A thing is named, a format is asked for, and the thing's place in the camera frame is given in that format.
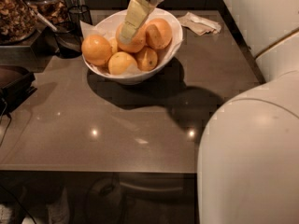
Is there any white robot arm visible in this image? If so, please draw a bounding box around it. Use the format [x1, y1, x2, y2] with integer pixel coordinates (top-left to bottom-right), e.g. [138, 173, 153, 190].
[197, 0, 299, 224]

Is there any crumpled paper napkin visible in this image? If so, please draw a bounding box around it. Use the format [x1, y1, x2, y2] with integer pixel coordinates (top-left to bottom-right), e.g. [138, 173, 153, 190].
[178, 12, 221, 35]

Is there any white ceramic bowl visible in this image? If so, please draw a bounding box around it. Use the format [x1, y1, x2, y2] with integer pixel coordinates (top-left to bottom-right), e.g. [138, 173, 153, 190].
[80, 8, 183, 85]

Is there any white paper bowl liner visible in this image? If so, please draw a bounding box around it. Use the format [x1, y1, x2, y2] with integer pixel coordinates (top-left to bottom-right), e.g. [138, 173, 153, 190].
[80, 20, 183, 84]

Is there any small hidden middle orange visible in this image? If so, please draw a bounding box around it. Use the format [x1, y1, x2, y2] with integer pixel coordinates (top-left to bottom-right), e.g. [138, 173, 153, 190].
[109, 38, 121, 54]

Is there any black wire cup holder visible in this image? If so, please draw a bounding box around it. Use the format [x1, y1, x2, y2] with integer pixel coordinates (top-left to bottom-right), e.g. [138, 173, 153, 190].
[68, 5, 92, 35]

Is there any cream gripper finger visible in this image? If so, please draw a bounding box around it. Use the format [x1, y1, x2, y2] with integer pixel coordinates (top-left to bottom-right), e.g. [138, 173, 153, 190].
[119, 0, 154, 44]

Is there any large glass snack jar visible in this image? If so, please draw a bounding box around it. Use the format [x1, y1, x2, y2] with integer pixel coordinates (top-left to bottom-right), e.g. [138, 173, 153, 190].
[0, 0, 36, 45]

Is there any black device on left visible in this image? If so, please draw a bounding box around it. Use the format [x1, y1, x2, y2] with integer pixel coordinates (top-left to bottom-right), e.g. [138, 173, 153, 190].
[0, 65, 36, 113]

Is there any black cable at left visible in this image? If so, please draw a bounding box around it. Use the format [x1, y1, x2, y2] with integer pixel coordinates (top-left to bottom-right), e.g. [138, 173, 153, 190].
[0, 98, 13, 147]

